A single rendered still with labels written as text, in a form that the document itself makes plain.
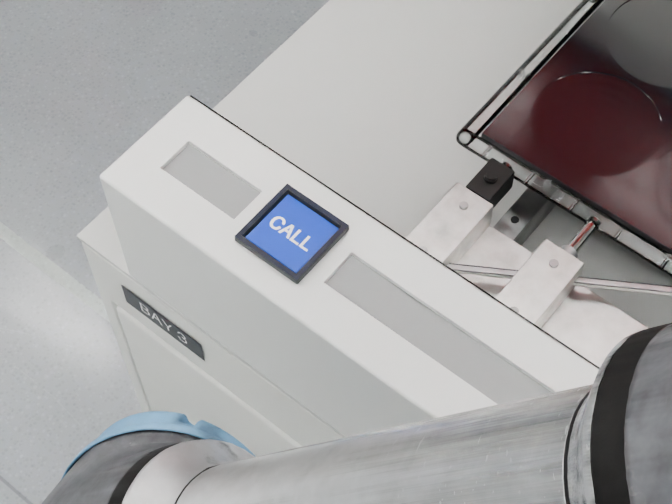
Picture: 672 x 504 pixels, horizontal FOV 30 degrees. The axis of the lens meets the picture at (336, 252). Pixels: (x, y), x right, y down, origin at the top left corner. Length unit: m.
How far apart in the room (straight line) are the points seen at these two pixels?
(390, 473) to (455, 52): 0.68
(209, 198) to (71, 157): 1.25
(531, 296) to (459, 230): 0.07
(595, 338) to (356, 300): 0.19
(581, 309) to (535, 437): 0.48
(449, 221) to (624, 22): 0.25
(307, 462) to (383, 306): 0.30
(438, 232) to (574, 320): 0.12
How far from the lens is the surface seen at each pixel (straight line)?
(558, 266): 0.92
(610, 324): 0.93
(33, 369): 1.94
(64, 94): 2.21
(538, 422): 0.46
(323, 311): 0.83
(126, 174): 0.90
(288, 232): 0.85
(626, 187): 0.97
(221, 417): 1.13
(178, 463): 0.63
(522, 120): 1.00
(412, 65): 1.13
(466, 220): 0.93
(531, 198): 1.02
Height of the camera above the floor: 1.69
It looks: 59 degrees down
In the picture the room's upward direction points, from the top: 2 degrees counter-clockwise
